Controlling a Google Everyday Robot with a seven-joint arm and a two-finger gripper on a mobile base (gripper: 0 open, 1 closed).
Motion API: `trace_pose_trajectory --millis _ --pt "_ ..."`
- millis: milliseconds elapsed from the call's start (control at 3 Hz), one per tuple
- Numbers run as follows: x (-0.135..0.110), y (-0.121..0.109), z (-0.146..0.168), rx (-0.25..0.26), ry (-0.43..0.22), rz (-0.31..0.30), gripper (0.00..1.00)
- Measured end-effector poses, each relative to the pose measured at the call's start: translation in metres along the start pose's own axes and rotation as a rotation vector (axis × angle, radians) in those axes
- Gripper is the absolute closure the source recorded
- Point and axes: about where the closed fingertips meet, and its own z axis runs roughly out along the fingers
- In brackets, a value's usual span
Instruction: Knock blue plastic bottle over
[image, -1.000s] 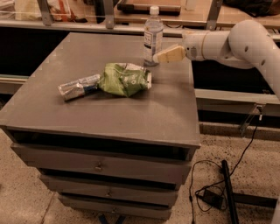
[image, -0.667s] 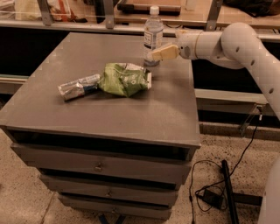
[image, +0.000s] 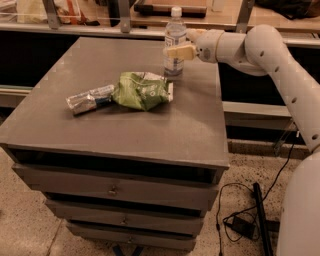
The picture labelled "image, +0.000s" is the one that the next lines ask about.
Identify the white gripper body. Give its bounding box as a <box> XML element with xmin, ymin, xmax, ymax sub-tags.
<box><xmin>195</xmin><ymin>30</ymin><xmax>224</xmax><ymax>63</ymax></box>

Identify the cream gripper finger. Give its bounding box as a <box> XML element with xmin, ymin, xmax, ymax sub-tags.
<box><xmin>186</xmin><ymin>28</ymin><xmax>206</xmax><ymax>42</ymax></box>
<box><xmin>163</xmin><ymin>44</ymin><xmax>198</xmax><ymax>60</ymax></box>

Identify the clear plastic water bottle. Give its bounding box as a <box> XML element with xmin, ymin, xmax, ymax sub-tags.
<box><xmin>164</xmin><ymin>6</ymin><xmax>186</xmax><ymax>76</ymax></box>

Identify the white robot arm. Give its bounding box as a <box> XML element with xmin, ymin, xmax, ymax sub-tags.
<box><xmin>163</xmin><ymin>25</ymin><xmax>320</xmax><ymax>256</ymax></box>

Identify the green chip bag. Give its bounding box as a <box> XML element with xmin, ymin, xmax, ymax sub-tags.
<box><xmin>112</xmin><ymin>72</ymin><xmax>173</xmax><ymax>111</ymax></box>

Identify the silver blue foil packet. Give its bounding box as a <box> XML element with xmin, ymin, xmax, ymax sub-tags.
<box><xmin>66</xmin><ymin>84</ymin><xmax>115</xmax><ymax>115</ymax></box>

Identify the grey drawer cabinet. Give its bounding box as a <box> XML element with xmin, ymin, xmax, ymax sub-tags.
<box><xmin>0</xmin><ymin>37</ymin><xmax>229</xmax><ymax>239</ymax></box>

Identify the grey metal railing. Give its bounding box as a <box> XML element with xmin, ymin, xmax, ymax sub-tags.
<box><xmin>0</xmin><ymin>0</ymin><xmax>320</xmax><ymax>40</ymax></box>

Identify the top grey drawer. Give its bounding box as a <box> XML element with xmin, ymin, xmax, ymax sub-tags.
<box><xmin>12</xmin><ymin>164</ymin><xmax>217</xmax><ymax>211</ymax></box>

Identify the grey drawer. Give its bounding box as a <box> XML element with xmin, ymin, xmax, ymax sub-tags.
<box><xmin>67</xmin><ymin>222</ymin><xmax>196</xmax><ymax>251</ymax></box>
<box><xmin>12</xmin><ymin>164</ymin><xmax>217</xmax><ymax>211</ymax></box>
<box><xmin>45</xmin><ymin>199</ymin><xmax>203</xmax><ymax>236</ymax></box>

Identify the black power adapter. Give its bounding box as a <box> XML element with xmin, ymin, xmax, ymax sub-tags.
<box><xmin>231</xmin><ymin>216</ymin><xmax>255</xmax><ymax>239</ymax></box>

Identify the black floor bar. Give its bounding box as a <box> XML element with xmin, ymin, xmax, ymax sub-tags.
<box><xmin>253</xmin><ymin>183</ymin><xmax>274</xmax><ymax>256</ymax></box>

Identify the middle grey drawer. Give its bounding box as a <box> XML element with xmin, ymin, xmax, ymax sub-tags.
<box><xmin>45</xmin><ymin>199</ymin><xmax>203</xmax><ymax>236</ymax></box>

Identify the bottom grey drawer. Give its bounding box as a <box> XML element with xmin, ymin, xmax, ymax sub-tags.
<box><xmin>67</xmin><ymin>222</ymin><xmax>196</xmax><ymax>251</ymax></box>

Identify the black power cable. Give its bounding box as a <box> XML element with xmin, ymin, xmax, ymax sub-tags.
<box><xmin>215</xmin><ymin>131</ymin><xmax>298</xmax><ymax>256</ymax></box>

